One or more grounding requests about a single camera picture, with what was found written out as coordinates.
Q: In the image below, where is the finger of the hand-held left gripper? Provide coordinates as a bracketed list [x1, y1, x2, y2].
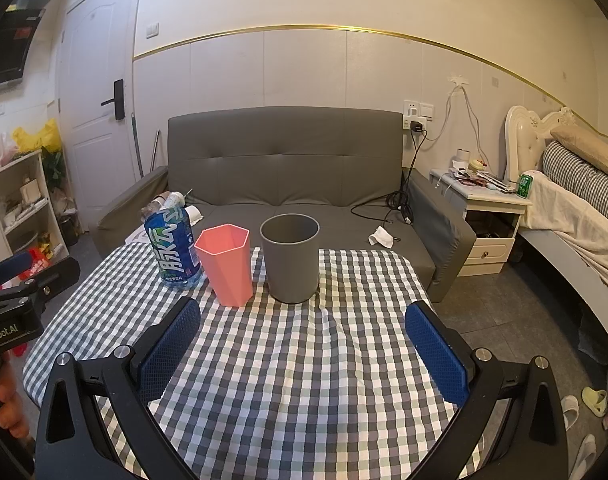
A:
[20, 257, 81, 306]
[0, 251, 34, 287]

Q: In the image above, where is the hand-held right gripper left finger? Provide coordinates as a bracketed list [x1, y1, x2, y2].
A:
[33, 296, 202, 480]

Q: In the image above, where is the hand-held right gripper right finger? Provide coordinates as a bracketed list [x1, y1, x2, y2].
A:
[405, 301, 570, 480]

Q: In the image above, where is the grey round cup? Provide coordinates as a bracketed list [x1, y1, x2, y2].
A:
[260, 213, 320, 305]

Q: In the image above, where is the pink hexagonal cup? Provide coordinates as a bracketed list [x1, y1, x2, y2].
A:
[194, 223, 253, 308]

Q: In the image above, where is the person's left hand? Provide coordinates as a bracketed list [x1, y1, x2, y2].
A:
[0, 360, 26, 431]

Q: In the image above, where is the red snack packet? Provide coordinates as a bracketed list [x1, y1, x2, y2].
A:
[25, 247, 53, 274]

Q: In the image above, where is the white open shelf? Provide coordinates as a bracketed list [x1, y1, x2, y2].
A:
[0, 150, 70, 272]

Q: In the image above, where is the blue labelled drink bottle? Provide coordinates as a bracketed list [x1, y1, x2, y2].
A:
[144, 192, 203, 291]

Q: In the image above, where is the yellow plastic bag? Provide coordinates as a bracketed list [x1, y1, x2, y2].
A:
[11, 119, 63, 154]

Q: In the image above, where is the white crumpled tissue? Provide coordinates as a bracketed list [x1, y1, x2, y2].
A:
[368, 226, 396, 249]

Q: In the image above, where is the checked tablecloth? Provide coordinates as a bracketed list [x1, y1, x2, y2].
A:
[23, 245, 484, 480]

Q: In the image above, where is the white slipper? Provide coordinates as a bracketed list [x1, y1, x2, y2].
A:
[560, 395, 580, 431]
[568, 434, 597, 480]

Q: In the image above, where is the white nightstand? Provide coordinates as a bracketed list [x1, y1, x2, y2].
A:
[430, 167, 532, 278]

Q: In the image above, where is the mop pole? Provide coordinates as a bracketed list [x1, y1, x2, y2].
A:
[131, 112, 145, 179]

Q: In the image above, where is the yellow slipper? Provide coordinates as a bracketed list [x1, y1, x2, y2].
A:
[582, 386, 608, 417]

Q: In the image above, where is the beige blanket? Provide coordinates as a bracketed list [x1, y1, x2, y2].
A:
[520, 170, 608, 307]

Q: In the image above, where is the white door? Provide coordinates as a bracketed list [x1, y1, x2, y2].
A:
[56, 0, 148, 234]

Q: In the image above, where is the checked quilt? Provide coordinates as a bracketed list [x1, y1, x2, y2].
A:
[541, 141, 608, 232]

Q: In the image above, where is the grey sofa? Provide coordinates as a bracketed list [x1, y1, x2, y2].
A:
[95, 106, 477, 304]

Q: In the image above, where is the white bed headboard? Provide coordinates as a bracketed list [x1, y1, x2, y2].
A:
[504, 105, 577, 187]

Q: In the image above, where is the beige pillow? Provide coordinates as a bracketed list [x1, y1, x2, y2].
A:
[550, 124, 608, 184]

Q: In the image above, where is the grey bed frame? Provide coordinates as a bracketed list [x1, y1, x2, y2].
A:
[516, 225, 608, 363]

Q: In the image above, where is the black cable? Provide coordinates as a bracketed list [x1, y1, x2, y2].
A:
[351, 130, 429, 227]

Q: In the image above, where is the black door lock handle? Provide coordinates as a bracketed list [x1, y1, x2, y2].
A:
[100, 79, 127, 121]

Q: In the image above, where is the wall television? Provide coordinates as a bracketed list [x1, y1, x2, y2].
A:
[0, 0, 48, 92]

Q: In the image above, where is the white cable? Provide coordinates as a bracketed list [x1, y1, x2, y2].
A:
[424, 80, 487, 162]

